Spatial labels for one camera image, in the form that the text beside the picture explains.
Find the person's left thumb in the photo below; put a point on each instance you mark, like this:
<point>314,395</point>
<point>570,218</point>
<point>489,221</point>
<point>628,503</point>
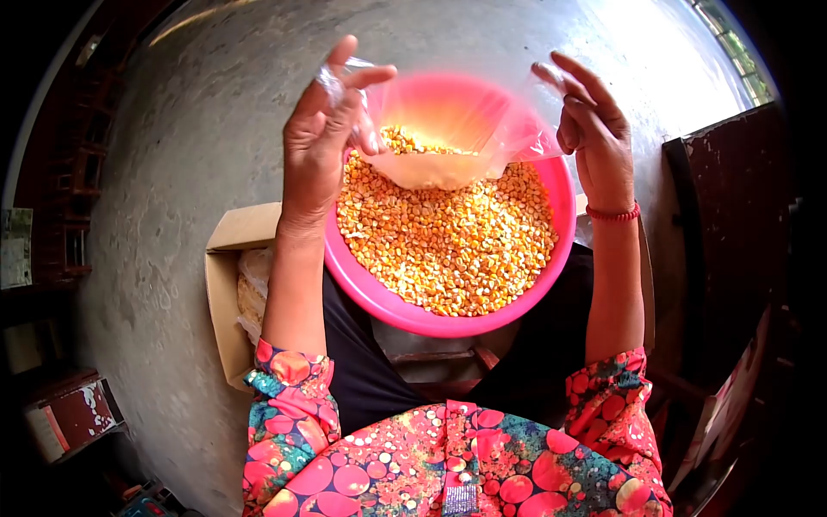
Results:
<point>334,64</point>

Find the person's right thumb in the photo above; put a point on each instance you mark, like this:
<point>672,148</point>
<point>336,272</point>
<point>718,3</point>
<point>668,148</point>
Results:
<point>585,81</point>

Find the window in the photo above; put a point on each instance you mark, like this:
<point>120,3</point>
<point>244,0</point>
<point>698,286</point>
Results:
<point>740,55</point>

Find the paper poster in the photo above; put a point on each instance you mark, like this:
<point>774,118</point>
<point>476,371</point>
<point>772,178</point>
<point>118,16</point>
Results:
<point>15,249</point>

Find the person's legs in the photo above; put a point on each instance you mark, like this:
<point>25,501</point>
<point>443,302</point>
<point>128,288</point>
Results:
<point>362,368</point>

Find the person's left hand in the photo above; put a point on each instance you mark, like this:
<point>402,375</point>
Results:
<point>310,148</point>

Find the person's left index finger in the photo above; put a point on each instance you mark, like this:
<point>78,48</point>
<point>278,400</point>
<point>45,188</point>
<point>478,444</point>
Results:
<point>368,75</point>

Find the person's body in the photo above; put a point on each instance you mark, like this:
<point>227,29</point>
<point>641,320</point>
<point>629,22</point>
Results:
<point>452,465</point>

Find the person's right fingers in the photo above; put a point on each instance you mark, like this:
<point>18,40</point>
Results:
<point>568,129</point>

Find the pile of yellow corn kernels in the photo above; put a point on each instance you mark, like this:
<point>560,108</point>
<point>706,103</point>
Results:
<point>452,245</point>

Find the brown cardboard box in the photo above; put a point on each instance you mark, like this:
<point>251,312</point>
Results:
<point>223,304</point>

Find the dark wooden door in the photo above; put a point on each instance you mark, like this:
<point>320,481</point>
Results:
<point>730,245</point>

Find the red white box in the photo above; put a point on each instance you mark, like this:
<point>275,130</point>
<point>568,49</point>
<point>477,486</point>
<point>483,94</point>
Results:
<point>74,417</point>

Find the person's right hand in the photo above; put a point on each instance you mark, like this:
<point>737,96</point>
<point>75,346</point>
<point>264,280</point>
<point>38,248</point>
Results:
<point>604,155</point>

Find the pink plastic basin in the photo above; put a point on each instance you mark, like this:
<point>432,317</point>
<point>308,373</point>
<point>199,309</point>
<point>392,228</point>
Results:
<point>362,284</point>

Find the filled plastic bags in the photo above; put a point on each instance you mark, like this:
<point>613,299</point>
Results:
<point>253,291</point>

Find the clear plastic bag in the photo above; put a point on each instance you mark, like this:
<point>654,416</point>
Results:
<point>452,116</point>

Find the wooden stool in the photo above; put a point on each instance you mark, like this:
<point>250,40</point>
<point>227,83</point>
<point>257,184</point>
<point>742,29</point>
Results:
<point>446,371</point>

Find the person's right index finger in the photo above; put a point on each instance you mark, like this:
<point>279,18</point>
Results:
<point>554,79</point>

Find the corn kernels in clear bag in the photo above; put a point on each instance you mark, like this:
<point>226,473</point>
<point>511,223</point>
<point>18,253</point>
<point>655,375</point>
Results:
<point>420,143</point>

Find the person's left fingers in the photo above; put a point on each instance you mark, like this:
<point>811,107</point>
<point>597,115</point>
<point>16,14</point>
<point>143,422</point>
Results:
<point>369,132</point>

